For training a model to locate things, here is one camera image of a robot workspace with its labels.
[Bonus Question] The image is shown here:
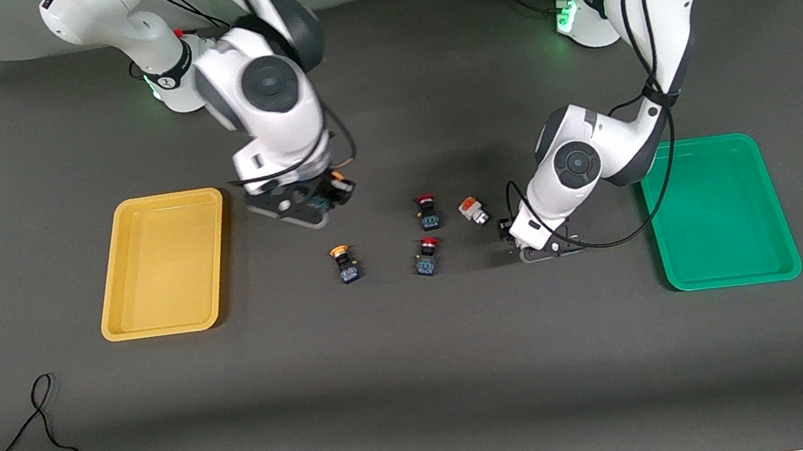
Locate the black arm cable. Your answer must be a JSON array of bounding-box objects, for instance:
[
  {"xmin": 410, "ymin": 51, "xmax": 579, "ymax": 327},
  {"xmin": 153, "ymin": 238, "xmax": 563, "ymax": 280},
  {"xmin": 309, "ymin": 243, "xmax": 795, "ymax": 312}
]
[
  {"xmin": 224, "ymin": 99, "xmax": 362, "ymax": 188},
  {"xmin": 481, "ymin": 0, "xmax": 691, "ymax": 260}
]

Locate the yellow push button switch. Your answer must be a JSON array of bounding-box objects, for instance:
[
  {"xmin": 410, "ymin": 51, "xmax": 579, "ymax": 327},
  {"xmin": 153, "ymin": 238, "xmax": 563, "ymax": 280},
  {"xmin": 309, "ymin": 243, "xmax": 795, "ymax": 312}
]
[
  {"xmin": 328, "ymin": 243, "xmax": 365, "ymax": 287},
  {"xmin": 305, "ymin": 169, "xmax": 353, "ymax": 213}
]

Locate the green plastic tray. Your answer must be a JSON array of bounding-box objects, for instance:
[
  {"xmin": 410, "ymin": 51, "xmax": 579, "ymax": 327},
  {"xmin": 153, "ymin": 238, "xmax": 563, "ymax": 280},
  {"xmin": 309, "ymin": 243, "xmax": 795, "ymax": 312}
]
[{"xmin": 635, "ymin": 126, "xmax": 803, "ymax": 299}]

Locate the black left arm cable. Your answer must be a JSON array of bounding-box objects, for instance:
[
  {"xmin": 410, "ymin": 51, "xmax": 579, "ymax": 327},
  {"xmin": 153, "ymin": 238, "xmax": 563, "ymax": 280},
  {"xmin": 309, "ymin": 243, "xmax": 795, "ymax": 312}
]
[{"xmin": 481, "ymin": 0, "xmax": 691, "ymax": 260}]

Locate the yellow plastic tray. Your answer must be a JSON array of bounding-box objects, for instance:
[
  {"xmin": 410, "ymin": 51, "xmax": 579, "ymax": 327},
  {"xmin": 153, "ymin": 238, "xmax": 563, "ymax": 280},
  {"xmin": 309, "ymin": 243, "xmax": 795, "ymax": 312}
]
[{"xmin": 85, "ymin": 185, "xmax": 241, "ymax": 345}]

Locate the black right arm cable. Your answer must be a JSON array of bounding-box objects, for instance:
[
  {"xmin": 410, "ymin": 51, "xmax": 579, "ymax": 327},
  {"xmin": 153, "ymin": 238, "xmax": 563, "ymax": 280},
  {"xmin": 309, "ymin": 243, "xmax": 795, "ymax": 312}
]
[{"xmin": 224, "ymin": 99, "xmax": 362, "ymax": 188}]

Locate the dark grey table mat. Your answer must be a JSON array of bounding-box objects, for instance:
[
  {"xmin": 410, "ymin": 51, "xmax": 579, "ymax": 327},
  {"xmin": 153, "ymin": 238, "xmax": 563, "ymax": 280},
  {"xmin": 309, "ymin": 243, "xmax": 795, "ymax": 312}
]
[{"xmin": 0, "ymin": 0, "xmax": 803, "ymax": 451}]

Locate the black right base cable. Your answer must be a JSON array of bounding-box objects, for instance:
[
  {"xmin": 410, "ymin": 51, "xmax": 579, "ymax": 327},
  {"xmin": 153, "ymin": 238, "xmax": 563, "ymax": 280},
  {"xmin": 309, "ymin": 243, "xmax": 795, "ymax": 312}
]
[{"xmin": 151, "ymin": 0, "xmax": 226, "ymax": 45}]

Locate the orange white push button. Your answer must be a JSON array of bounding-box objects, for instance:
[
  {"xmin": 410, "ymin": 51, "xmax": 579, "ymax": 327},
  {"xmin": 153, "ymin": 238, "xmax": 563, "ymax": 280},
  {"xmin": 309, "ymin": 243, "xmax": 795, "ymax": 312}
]
[{"xmin": 456, "ymin": 193, "xmax": 493, "ymax": 229}]

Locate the red push button switch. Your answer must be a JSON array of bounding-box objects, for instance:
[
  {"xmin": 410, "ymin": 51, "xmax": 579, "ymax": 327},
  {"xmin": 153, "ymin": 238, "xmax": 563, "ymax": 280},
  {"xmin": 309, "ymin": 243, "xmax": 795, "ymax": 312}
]
[
  {"xmin": 413, "ymin": 191, "xmax": 445, "ymax": 233},
  {"xmin": 411, "ymin": 235, "xmax": 445, "ymax": 279}
]

